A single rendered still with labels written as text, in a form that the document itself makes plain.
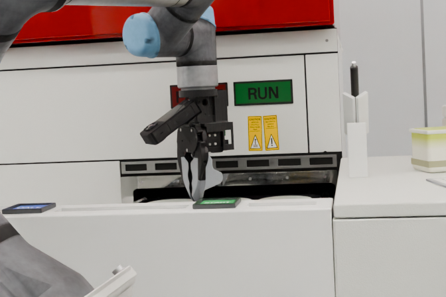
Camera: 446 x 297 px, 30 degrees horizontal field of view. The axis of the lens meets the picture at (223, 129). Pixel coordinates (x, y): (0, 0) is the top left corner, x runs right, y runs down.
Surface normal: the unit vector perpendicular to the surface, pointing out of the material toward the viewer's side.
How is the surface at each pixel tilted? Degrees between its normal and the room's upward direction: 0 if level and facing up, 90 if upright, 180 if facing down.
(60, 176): 90
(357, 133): 90
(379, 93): 90
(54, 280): 34
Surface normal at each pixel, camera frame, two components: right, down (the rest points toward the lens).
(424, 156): -0.99, 0.06
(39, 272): 0.37, -0.82
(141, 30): -0.64, 0.07
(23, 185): -0.15, 0.06
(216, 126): 0.53, 0.02
